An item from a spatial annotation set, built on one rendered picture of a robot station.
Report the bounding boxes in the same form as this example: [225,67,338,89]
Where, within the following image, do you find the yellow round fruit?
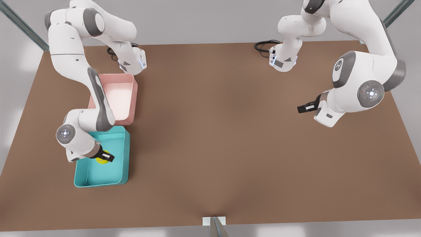
[95,150,110,165]

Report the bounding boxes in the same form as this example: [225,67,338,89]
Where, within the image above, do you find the pink rectangular tray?
[88,73,138,126]

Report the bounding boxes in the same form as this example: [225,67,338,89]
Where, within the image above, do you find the teal rectangular tray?
[74,125,131,188]

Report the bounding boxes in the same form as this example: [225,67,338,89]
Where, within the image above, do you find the black cable loop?
[254,40,281,59]
[107,43,139,62]

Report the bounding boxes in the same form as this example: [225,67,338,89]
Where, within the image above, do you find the silver frame post with foot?
[202,216,230,237]

